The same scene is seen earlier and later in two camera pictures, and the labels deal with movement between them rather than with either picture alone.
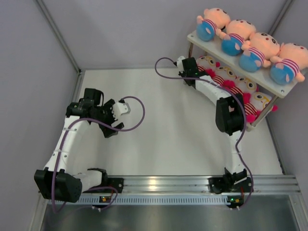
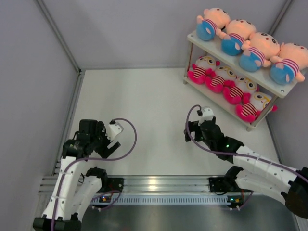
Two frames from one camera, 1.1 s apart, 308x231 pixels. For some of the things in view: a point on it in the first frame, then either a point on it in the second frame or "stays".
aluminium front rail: (196, 184) stays
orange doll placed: (264, 47) stays
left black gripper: (108, 107) to (104, 152)
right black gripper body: (183, 74) to (208, 142)
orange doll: (240, 32) stays
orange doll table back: (214, 22) stays
